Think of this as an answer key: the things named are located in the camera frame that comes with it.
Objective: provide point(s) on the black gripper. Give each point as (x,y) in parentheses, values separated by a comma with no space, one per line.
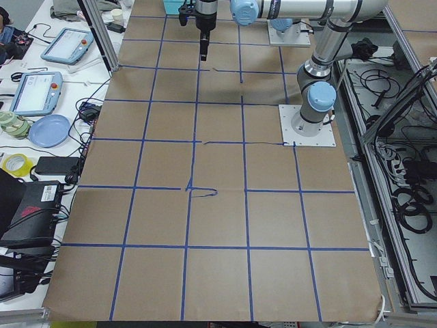
(205,16)

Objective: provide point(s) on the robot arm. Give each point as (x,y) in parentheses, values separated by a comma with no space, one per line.
(281,24)
(339,17)

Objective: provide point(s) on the light blue plastic bin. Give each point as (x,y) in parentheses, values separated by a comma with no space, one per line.
(172,6)

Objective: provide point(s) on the white paper cup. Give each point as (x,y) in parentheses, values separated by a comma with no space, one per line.
(117,15)

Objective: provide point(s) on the far teach pendant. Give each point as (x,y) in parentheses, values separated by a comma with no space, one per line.
(68,47)

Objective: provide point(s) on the teach pendant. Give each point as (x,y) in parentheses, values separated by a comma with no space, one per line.
(37,93)
(68,47)

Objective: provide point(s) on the near teach pendant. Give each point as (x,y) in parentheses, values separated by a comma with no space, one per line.
(37,93)

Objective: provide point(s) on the blue plate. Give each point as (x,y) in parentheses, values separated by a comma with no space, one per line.
(49,131)

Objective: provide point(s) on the black power adapter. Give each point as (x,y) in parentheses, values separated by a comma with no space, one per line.
(56,165)

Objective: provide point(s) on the green tape rolls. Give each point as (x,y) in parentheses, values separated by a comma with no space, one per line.
(15,125)

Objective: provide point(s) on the yellow tape roll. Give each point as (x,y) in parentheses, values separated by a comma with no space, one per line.
(17,165)

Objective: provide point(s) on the black computer box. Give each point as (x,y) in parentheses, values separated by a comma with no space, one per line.
(28,212)

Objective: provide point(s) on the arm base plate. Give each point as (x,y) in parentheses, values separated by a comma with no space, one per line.
(297,132)
(296,36)

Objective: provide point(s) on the aluminium frame post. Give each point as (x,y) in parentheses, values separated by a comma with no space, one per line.
(96,24)

